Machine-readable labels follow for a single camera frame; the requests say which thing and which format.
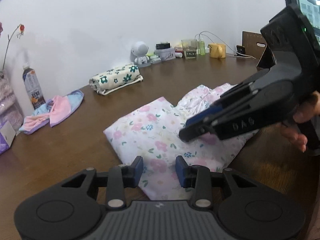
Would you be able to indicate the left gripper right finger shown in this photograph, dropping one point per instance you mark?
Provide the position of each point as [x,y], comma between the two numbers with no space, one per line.
[198,178]

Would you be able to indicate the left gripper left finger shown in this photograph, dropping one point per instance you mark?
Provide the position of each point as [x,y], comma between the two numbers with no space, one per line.
[120,178]

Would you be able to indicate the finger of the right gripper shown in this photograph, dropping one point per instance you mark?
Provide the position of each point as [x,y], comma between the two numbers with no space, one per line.
[209,114]
[193,130]

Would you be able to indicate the pink floral baby garment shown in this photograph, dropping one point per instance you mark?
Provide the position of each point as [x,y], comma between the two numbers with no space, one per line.
[151,131]

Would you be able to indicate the person right hand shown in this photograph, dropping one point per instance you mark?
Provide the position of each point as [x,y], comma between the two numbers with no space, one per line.
[304,113]

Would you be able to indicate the framed picture stand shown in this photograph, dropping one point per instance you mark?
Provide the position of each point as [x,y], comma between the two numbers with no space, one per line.
[267,59]

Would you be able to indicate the yellow mug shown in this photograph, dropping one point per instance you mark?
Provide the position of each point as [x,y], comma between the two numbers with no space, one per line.
[217,50]

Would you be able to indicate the brown cardboard box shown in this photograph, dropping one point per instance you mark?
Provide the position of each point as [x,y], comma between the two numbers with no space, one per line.
[253,44]

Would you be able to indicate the green spray bottle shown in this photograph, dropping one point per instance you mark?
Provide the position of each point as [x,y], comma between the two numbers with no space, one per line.
[201,46]

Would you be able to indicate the black adapter on tin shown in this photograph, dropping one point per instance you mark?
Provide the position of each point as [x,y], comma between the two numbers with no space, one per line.
[163,45]

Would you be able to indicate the floral cream fabric pouch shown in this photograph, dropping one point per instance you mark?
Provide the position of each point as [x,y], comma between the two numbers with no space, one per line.
[115,79]

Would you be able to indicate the white robot figurine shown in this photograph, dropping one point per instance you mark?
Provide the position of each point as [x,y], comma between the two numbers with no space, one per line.
[139,50]

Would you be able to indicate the pink blue towel cap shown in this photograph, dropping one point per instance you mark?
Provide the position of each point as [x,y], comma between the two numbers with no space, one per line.
[53,112]

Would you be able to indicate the plastic drink bottle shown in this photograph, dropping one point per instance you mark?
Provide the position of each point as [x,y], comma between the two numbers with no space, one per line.
[32,86]

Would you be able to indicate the purple tissue pack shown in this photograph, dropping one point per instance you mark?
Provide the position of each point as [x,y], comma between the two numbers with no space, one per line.
[7,135]

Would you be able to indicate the purple knitted vase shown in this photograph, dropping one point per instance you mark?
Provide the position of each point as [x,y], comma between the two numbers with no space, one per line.
[10,110]

